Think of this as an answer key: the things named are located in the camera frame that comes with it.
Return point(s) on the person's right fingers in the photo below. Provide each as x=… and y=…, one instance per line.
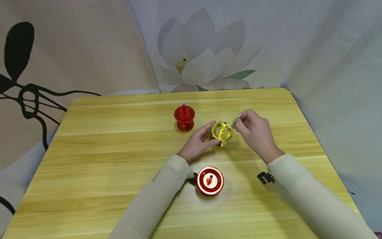
x=246, y=117

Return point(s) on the person's left thumb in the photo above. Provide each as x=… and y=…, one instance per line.
x=211, y=142

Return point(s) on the person's right hand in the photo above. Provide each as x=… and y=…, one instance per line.
x=258, y=136

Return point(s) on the person's left forearm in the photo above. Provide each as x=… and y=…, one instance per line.
x=150, y=202

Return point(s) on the red candle holder blue candle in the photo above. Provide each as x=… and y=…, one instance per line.
x=184, y=118

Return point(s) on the person's left index finger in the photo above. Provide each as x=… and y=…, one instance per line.
x=207, y=127

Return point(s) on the black wrist band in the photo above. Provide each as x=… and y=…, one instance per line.
x=265, y=178

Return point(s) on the red candle holder orange candle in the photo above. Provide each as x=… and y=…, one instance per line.
x=210, y=181

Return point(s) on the gold candle holder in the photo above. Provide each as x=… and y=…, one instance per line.
x=222, y=133

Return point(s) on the person's right thumb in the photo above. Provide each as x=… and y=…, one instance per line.
x=238, y=128

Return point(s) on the green birthday candle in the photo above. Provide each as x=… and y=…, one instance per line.
x=235, y=119

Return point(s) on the person's left hand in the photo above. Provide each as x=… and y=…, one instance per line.
x=195, y=144

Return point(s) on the person's right forearm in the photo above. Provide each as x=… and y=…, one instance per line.
x=317, y=199

